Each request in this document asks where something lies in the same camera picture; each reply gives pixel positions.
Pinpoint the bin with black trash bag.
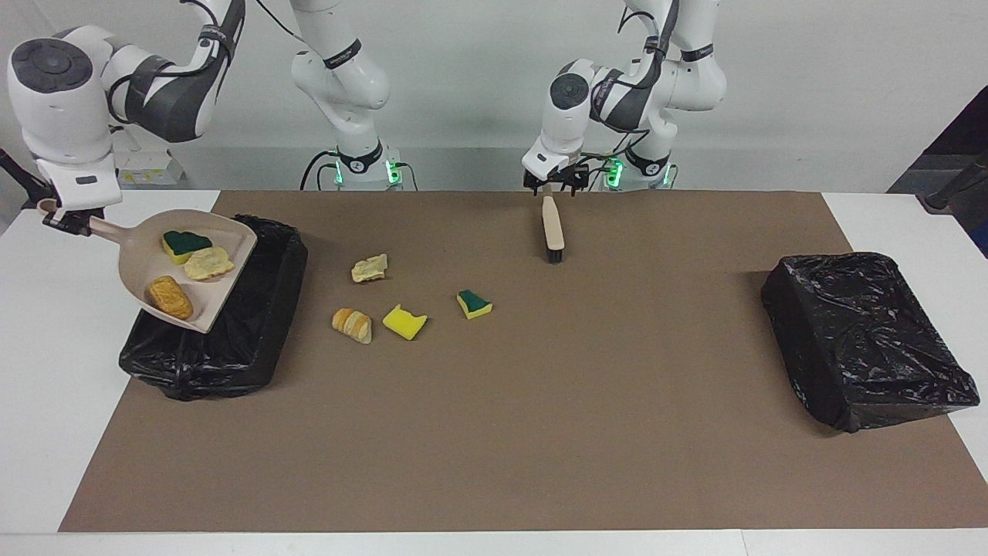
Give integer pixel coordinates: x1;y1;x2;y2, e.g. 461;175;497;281
760;251;981;433
118;215;310;401

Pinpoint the black stand pole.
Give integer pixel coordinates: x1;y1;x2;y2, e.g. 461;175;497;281
922;151;988;213
0;147;47;205

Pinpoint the small green sponge wedge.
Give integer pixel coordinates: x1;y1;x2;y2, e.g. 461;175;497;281
456;290;493;320

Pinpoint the beige plastic dustpan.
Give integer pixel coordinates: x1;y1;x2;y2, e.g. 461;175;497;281
39;199;258;334

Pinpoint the dark background panel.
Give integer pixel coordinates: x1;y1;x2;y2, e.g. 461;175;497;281
888;85;988;194

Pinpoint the green and yellow sponge piece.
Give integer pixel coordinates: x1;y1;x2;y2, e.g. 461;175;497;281
161;230;214;265

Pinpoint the white power strip box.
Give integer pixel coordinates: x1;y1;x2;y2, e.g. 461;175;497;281
112;127;186;186

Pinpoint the brown paper table mat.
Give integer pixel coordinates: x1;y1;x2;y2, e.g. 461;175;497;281
58;191;988;534

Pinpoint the brown fried croquette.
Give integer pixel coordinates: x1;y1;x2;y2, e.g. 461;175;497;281
147;276;195;321

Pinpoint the orange striped bread piece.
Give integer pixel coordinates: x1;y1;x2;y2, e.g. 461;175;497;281
184;246;235;281
332;308;373;344

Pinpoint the beige brush with black bristles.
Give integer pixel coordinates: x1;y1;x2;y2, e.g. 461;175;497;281
540;185;568;265

